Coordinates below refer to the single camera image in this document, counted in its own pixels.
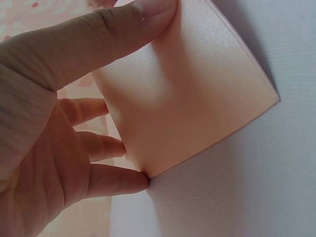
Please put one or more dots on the person's left hand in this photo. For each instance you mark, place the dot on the person's left hand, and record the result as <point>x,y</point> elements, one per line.
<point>37,148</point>

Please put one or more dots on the pale pink square box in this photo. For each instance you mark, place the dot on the pale pink square box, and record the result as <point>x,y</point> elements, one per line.
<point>192,98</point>

